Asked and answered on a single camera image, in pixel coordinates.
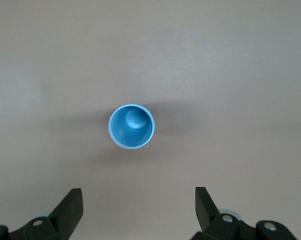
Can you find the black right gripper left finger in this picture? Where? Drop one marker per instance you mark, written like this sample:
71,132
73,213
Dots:
65,215

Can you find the light blue plastic cup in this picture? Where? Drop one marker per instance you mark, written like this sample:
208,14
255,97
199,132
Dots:
130,136

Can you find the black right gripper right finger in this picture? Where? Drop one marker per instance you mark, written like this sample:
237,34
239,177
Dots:
205,212

